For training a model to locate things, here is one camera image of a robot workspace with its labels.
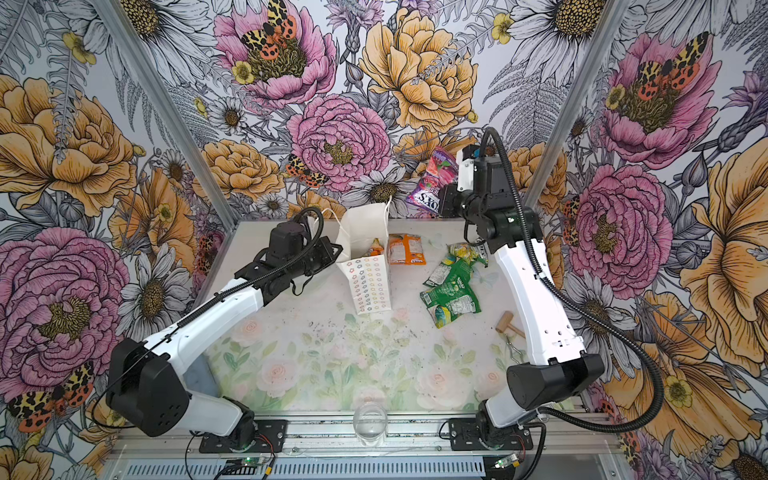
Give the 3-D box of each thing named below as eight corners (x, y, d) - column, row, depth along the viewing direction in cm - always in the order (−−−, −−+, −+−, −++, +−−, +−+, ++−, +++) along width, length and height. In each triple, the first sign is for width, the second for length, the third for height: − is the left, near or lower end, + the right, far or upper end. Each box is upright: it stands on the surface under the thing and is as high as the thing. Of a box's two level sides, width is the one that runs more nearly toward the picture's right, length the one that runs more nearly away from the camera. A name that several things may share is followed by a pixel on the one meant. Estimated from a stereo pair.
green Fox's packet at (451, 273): (424, 294, 102) (425, 286, 98) (422, 264, 110) (423, 255, 106) (472, 294, 102) (475, 286, 98) (466, 264, 110) (468, 255, 107)
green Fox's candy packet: (438, 329, 94) (439, 323, 91) (420, 298, 101) (421, 291, 98) (488, 307, 99) (491, 300, 96) (467, 279, 106) (470, 272, 103)
